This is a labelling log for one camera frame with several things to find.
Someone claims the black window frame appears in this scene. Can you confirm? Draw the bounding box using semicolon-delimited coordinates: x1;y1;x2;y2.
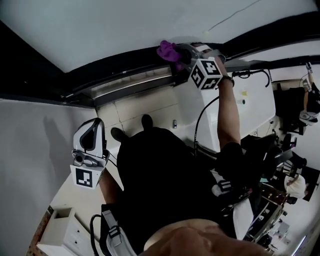
0;18;320;103

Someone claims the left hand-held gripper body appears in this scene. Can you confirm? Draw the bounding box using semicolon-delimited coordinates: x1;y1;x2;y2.
69;141;111;191

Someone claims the white harness strap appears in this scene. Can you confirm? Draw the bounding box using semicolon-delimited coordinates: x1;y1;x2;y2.
99;209;139;256
211;169;255;241

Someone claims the person's left black shoe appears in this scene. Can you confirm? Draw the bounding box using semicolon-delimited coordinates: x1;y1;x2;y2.
110;127;126;143

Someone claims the person's right black shoe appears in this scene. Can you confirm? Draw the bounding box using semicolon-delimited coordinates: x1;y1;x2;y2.
140;114;154;129

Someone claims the person's black clothing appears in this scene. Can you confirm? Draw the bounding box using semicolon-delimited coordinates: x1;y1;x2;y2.
100;126;251;247

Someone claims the thin black cable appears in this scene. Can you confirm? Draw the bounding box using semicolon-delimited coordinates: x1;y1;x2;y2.
106;149;119;169

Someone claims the black wristband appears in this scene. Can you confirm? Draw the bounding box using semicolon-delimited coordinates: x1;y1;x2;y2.
220;74;235;88

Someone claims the thick black gripper cable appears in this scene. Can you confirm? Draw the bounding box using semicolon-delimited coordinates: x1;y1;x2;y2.
193;95;221;157

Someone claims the black office chair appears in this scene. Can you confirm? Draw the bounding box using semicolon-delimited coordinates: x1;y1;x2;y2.
241;131;309;181

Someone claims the person's black shoe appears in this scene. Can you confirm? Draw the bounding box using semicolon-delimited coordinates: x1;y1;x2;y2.
140;114;154;129
110;127;126;143

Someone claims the black chest-mounted device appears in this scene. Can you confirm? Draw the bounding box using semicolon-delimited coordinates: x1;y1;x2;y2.
212;179;254;216

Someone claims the large frosted window pane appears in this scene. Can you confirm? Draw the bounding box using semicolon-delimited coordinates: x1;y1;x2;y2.
0;0;320;75

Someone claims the person's face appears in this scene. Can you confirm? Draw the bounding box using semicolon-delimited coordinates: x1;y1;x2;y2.
138;218;274;256

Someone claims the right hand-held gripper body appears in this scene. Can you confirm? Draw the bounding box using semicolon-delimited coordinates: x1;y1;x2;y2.
183;42;227;90

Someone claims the person's right hand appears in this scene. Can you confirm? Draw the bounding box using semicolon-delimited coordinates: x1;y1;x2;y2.
216;59;230;79

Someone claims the thick black harness cable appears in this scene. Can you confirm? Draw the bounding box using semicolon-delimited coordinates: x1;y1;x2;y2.
89;213;104;256

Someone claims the white cabinet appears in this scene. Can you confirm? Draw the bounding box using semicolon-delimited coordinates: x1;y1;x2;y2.
36;206;94;256

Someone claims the dark shelf cart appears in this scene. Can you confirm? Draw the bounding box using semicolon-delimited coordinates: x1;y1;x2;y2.
244;189;294;251

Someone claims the purple cloth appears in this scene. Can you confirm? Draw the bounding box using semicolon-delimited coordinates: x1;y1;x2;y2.
156;39;185;72

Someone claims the person's left forearm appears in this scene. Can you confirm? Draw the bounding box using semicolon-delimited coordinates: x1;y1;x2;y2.
96;166;126;209

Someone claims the person's right forearm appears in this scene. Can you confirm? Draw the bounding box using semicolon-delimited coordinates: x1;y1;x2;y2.
215;79;242;152

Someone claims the thin cord with white cap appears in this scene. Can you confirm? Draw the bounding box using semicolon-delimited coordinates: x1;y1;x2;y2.
203;0;262;36

